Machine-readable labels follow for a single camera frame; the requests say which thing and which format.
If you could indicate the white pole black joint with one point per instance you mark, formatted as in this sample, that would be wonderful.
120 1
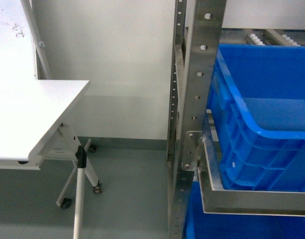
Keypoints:
80 186

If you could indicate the large blue plastic crate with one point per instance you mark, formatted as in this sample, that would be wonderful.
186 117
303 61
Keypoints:
257 101

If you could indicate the lower blue plastic crate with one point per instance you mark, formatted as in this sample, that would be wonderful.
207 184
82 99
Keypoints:
199 225

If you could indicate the white folding table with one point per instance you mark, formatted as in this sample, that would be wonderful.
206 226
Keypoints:
36 111

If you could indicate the steel rack shelf frame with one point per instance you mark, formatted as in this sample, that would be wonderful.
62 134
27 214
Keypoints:
216 199

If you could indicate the steel rack upright post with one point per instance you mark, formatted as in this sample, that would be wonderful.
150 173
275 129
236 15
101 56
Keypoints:
197 29

